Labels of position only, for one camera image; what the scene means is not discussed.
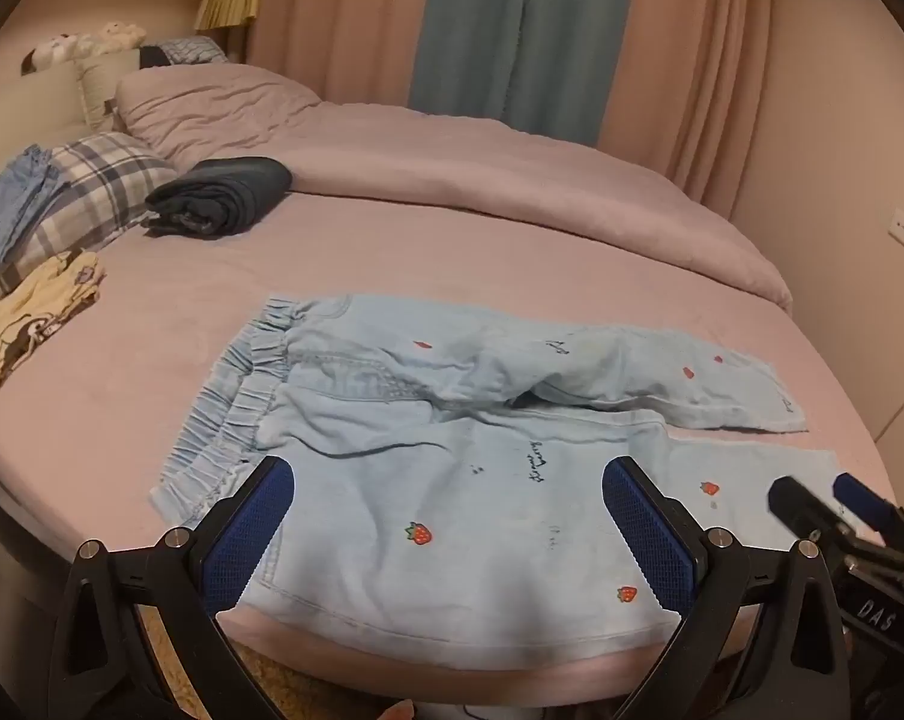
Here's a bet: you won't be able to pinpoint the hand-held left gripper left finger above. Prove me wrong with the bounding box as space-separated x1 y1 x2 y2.
47 454 295 720

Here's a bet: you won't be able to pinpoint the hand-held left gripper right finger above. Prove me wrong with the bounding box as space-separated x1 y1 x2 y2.
600 456 851 720

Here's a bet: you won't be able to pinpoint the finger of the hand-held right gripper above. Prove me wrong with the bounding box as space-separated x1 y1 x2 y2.
832 471 904 552
767 474 858 548

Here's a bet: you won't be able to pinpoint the light blue strawberry pants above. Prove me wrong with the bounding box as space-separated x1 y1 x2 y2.
149 294 839 670

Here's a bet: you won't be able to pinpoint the bed with pink sheet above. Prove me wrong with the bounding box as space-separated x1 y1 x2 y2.
0 187 903 720

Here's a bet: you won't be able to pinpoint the yellow printed garment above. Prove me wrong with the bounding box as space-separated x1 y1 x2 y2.
0 251 106 392

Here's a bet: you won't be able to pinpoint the dark folded clothing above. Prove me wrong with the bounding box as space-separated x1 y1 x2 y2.
144 157 294 239

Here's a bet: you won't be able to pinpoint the plaid pillow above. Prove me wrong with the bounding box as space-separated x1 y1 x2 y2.
0 132 179 316

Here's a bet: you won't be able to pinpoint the blue folded garment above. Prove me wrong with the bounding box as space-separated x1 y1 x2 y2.
0 146 61 271

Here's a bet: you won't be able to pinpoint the pink duvet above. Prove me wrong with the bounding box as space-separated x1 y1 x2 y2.
114 64 794 316

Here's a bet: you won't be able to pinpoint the pink curtain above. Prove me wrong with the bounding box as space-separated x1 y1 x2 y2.
246 0 438 104
594 0 782 220

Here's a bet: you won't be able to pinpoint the cream pillow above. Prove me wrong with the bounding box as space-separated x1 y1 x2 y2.
77 52 142 132

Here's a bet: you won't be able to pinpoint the blue striped pillow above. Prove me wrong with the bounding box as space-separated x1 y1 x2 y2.
140 36 228 68

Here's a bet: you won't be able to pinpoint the white plush toy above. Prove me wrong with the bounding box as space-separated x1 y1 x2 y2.
30 31 97 70
95 21 147 53

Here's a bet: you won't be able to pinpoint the blue curtain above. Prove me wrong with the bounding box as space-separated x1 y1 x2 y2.
409 0 642 147

